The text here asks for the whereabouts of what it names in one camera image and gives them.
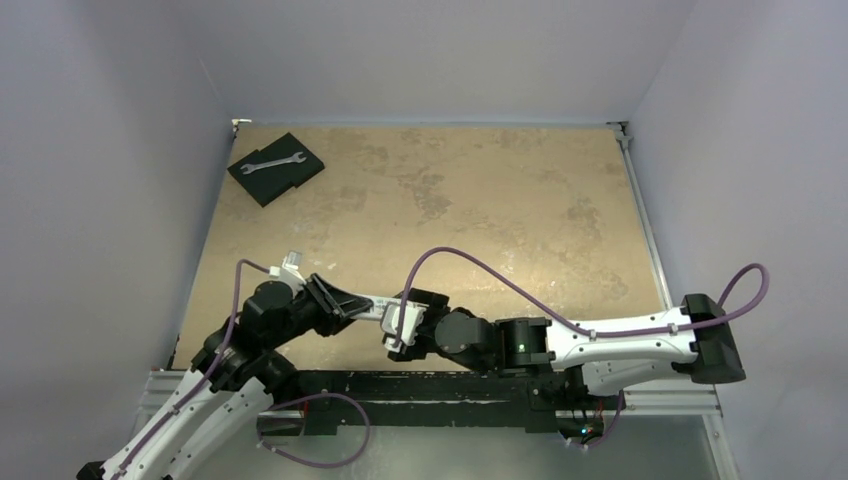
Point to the white remote control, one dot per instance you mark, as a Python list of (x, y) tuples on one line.
[(387, 311)]

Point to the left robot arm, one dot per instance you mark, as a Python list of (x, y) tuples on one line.
[(237, 374)]

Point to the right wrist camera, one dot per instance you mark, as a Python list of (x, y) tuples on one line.
[(404, 335)]

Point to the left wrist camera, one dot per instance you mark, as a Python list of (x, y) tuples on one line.
[(288, 271)]

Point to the black foam pad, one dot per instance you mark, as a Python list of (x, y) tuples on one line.
[(267, 185)]

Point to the silver open-end wrench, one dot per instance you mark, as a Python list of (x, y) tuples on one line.
[(249, 168)]

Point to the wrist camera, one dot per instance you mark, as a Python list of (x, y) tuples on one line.
[(288, 271), (404, 335)]

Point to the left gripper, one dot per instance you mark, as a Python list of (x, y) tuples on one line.
[(334, 304)]

